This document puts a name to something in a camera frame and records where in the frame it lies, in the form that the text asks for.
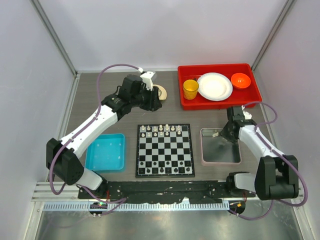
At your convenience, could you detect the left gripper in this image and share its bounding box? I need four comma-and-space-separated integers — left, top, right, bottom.
130, 84, 162, 112

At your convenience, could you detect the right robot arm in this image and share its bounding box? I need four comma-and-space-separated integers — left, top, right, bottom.
219, 106, 299, 200

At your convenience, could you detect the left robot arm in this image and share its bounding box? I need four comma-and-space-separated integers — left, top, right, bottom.
46, 71, 162, 200

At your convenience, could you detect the black white chess board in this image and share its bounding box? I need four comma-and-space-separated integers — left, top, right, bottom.
135, 123, 195, 178

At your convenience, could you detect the beige saucer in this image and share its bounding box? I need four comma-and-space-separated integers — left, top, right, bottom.
153, 84, 167, 101

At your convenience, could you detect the silver metal tray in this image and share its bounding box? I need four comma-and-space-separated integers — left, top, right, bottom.
200, 128, 242, 167

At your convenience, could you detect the yellow plastic cup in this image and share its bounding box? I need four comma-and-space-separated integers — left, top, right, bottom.
182, 79, 199, 100

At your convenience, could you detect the white paper plate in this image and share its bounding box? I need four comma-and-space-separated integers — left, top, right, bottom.
197, 72, 233, 102

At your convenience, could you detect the orange plastic bowl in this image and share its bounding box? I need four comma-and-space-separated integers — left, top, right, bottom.
230, 72, 251, 90

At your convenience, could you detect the red plastic bin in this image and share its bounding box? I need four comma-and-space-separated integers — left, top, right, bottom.
177, 63, 262, 111

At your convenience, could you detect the blue plastic tray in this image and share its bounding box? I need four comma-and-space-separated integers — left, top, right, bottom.
85, 133, 126, 173

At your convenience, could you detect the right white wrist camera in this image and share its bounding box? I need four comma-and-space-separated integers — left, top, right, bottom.
241, 105, 252, 120

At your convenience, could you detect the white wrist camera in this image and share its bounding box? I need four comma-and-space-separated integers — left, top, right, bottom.
241, 105, 252, 120
137, 67, 157, 91

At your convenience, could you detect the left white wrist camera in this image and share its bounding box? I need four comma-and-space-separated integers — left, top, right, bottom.
137, 67, 157, 91

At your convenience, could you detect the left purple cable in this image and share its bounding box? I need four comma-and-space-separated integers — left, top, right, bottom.
48, 63, 145, 218

